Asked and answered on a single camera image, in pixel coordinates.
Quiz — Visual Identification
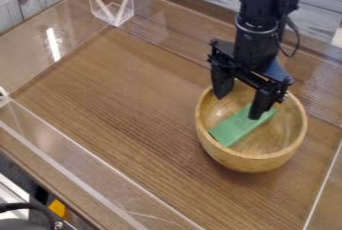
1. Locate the yellow and black device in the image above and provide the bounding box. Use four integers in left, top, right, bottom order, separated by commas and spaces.
33, 186, 97, 230

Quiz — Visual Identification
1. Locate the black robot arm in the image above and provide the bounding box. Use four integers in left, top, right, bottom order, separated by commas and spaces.
209, 0, 300, 120

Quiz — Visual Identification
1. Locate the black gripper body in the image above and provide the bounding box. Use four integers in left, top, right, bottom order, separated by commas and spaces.
208, 39, 295, 103

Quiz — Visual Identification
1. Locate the green rectangular block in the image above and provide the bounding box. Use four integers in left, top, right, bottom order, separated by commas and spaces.
209, 104, 277, 147

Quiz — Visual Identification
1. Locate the brown wooden bowl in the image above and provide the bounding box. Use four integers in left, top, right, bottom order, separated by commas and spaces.
196, 82, 308, 173

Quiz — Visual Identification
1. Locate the clear acrylic tray wall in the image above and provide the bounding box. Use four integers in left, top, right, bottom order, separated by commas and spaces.
0, 87, 205, 230

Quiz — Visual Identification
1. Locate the black cable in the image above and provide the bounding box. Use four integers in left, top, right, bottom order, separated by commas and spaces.
0, 202, 55, 230

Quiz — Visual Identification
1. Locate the clear acrylic corner bracket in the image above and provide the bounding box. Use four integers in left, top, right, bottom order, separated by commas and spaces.
89, 0, 136, 27

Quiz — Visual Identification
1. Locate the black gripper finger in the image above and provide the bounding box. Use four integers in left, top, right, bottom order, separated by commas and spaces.
212, 65, 234, 99
249, 88, 276, 120

